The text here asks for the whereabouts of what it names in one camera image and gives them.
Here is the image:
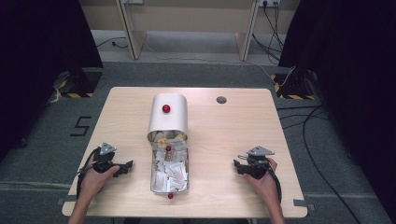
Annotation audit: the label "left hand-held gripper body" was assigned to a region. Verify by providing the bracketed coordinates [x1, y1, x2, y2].
[92, 142, 118, 174]

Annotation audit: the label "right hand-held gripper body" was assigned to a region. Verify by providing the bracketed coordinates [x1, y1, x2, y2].
[237, 146, 276, 180]

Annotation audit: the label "person's right hand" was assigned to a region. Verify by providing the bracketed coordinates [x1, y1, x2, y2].
[243, 157, 280, 203]

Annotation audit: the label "person's left hand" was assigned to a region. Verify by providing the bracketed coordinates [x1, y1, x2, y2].
[78, 161, 120, 201]

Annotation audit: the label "pile of white paper scraps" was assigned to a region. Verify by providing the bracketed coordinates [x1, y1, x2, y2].
[152, 150, 189, 192]

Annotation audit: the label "white bin with red knob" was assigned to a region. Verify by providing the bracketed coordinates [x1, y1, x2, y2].
[146, 92, 190, 147]

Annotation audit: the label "stand base with striped tape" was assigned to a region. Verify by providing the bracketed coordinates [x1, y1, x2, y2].
[58, 69, 104, 99]
[270, 72, 317, 101]

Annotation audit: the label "black curtain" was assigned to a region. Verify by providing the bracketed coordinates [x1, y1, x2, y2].
[277, 0, 396, 223]
[0, 0, 105, 162]

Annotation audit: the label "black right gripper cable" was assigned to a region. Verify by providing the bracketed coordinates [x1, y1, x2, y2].
[266, 167, 283, 205]

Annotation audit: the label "black cables on carpet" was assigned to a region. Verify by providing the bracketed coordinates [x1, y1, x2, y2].
[276, 104, 363, 224]

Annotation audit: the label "black floor cable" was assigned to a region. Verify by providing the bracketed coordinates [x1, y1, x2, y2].
[95, 36, 129, 50]

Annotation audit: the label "bundle of black cables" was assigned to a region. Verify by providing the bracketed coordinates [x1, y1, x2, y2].
[251, 2, 286, 62]

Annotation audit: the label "light wooden desk frame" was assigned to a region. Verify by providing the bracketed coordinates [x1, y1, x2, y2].
[115, 0, 261, 63]

